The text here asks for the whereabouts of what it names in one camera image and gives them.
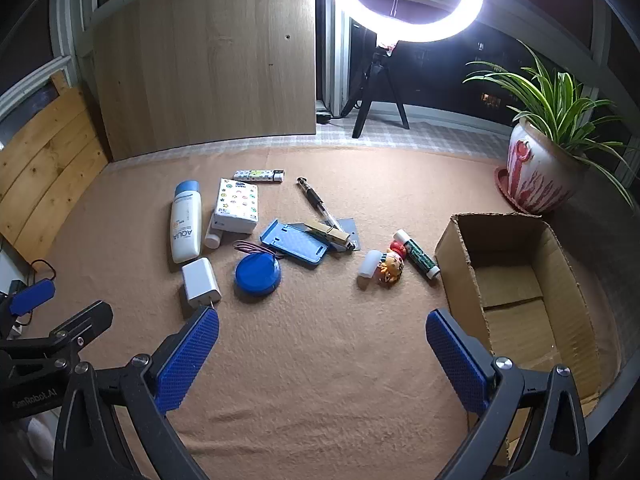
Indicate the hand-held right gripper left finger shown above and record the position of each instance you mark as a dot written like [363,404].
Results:
[192,355]

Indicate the pine plank panel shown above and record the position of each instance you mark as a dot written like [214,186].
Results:
[45,160]

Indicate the brown cardboard box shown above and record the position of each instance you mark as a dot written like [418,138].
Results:
[515,280]

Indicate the small white bottle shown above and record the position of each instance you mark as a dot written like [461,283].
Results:
[212,240]

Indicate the person's left hand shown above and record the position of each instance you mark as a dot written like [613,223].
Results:
[40,440]

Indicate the white patterned tissue pack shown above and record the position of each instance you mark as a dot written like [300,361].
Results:
[234,205]

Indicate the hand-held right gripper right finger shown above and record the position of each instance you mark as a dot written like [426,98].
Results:
[457,360]

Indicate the small cartoon doll figure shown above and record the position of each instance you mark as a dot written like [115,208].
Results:
[390,265]

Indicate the blue round tin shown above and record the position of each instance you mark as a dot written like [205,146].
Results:
[257,277]

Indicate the green white glue stick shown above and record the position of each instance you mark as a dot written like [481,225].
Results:
[417,255]

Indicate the green spider plant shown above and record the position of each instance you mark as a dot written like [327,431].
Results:
[560,105]

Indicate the brown felt blanket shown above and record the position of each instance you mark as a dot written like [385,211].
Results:
[325,360]

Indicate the white charger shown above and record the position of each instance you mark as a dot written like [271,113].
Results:
[200,282]

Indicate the light wooden board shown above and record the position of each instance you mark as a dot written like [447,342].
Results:
[200,60]

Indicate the white sunscreen bottle blue cap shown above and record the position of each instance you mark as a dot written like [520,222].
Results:
[185,225]

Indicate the wooden clothespin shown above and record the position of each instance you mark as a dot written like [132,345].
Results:
[325,230]

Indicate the grey plaid mat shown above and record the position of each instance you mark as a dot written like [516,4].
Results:
[450,135]

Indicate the small white plastic cylinder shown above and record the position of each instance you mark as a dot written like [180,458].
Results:
[369,263]

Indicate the black clear pen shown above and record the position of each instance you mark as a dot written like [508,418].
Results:
[315,200]

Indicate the red pot saucer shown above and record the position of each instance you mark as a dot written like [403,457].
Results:
[501,180]

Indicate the grey card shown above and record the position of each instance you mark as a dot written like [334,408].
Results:
[348,227]

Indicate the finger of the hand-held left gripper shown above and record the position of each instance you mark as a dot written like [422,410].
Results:
[80,322]
[32,296]

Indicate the blue phone stand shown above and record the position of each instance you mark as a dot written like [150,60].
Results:
[295,247]

